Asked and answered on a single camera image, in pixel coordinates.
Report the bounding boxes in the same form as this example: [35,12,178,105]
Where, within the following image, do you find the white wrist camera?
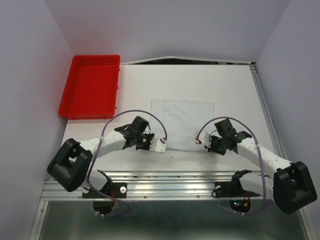
[195,131,211,148]
[149,137,167,154]

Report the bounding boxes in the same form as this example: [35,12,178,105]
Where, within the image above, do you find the red plastic tray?
[58,54,121,120]

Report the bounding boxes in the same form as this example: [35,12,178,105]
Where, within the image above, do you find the white fabric skirt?
[151,99,215,152]

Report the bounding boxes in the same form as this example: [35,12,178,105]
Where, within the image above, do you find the aluminium front rail frame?
[40,170,263,202]

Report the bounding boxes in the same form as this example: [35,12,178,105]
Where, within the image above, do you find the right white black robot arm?
[196,117,318,215]

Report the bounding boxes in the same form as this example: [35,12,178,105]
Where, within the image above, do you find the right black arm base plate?
[211,181,260,198]

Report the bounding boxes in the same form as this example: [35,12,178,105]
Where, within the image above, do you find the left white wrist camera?
[149,137,167,154]

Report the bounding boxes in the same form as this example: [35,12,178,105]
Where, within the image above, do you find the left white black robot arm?
[47,116,154,197]

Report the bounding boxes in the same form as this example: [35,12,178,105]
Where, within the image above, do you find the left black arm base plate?
[82,182,128,199]

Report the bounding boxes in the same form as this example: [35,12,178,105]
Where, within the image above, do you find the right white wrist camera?
[195,131,211,148]

